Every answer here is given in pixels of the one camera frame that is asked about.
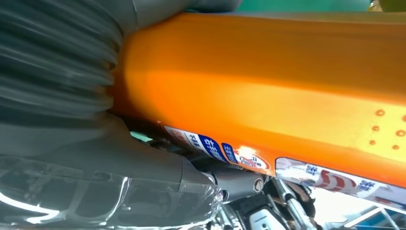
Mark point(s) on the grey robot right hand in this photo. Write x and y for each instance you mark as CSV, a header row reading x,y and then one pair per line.
x,y
95,177

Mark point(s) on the green table mat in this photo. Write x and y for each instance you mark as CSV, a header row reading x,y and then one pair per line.
x,y
301,4

